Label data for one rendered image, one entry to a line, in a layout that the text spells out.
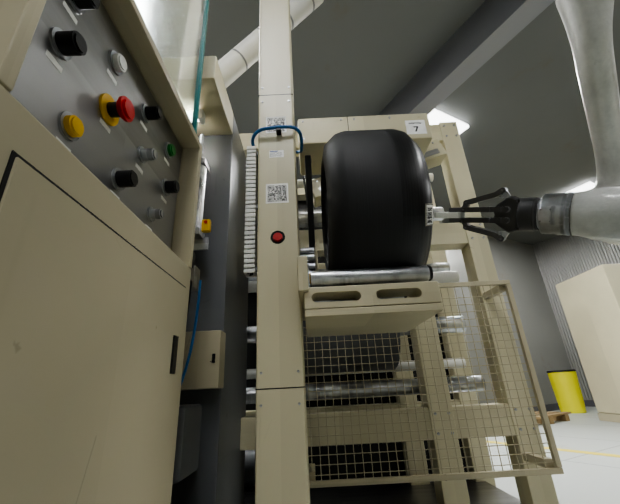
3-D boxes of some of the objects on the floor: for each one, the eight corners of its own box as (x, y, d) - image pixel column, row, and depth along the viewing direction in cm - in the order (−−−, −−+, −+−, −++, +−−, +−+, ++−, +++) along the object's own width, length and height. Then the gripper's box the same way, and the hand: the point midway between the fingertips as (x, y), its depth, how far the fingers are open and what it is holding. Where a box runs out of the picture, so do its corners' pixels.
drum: (566, 411, 627) (554, 370, 654) (594, 411, 590) (580, 369, 617) (553, 413, 607) (541, 371, 633) (581, 414, 570) (567, 369, 597)
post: (251, 732, 66) (259, -40, 160) (261, 678, 78) (263, -9, 172) (318, 728, 66) (287, -41, 160) (317, 674, 78) (289, -10, 172)
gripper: (537, 184, 71) (430, 190, 88) (534, 245, 73) (429, 240, 90) (546, 184, 76) (443, 190, 93) (543, 241, 78) (442, 237, 95)
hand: (449, 214), depth 89 cm, fingers closed
